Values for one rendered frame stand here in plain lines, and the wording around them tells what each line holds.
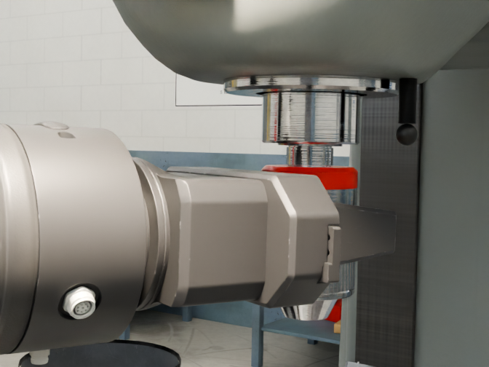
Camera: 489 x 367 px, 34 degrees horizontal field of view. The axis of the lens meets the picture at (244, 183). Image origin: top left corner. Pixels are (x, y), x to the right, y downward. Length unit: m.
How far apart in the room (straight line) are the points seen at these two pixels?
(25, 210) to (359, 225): 0.16
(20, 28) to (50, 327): 6.82
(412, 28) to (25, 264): 0.17
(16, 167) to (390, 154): 0.53
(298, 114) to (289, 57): 0.05
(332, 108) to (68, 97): 6.26
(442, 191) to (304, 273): 0.45
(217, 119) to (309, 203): 5.30
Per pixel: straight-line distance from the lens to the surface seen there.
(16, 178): 0.28
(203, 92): 5.70
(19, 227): 0.28
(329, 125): 0.37
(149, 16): 0.34
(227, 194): 0.31
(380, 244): 0.38
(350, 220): 0.37
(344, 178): 0.37
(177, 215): 0.31
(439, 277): 0.77
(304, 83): 0.35
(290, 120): 0.37
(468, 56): 0.56
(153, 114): 5.99
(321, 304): 0.38
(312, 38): 0.31
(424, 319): 0.78
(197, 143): 5.72
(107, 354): 2.67
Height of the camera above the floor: 1.28
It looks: 3 degrees down
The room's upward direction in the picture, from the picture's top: 1 degrees clockwise
